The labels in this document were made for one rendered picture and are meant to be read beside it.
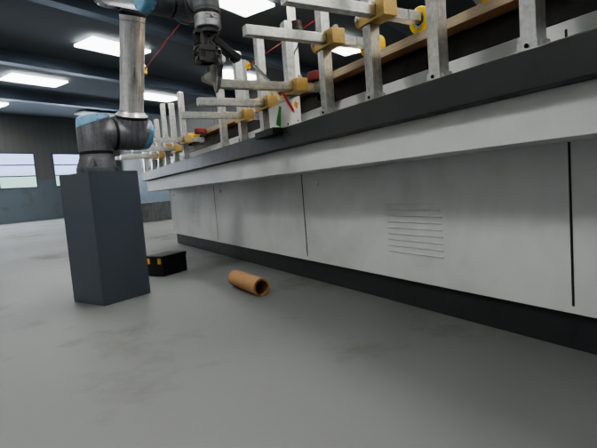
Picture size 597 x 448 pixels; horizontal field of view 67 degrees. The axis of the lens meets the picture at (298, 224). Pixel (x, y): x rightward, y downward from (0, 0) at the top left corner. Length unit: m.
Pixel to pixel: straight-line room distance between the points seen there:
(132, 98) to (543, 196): 1.79
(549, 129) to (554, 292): 0.46
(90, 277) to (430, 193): 1.53
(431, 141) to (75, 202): 1.62
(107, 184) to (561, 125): 1.79
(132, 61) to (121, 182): 0.56
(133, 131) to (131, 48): 0.37
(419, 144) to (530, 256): 0.42
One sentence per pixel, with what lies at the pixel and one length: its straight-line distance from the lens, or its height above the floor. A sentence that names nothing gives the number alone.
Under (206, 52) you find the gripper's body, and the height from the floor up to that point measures 0.94.
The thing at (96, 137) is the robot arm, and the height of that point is 0.76.
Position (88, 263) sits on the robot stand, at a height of 0.19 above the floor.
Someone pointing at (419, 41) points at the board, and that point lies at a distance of 1.52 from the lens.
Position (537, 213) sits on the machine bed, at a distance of 1.31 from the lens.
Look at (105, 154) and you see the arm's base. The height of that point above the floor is 0.68.
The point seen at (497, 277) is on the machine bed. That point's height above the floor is 0.16.
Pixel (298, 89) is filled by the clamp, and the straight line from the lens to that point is 1.76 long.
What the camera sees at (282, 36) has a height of 0.93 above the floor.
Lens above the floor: 0.47
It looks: 5 degrees down
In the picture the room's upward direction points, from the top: 5 degrees counter-clockwise
